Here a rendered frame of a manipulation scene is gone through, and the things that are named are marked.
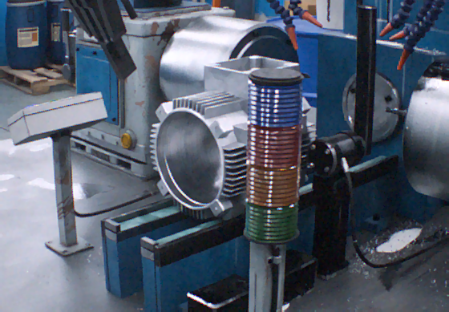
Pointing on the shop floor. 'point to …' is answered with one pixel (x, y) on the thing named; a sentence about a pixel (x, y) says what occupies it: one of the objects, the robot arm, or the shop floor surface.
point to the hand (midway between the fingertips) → (118, 55)
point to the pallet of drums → (35, 42)
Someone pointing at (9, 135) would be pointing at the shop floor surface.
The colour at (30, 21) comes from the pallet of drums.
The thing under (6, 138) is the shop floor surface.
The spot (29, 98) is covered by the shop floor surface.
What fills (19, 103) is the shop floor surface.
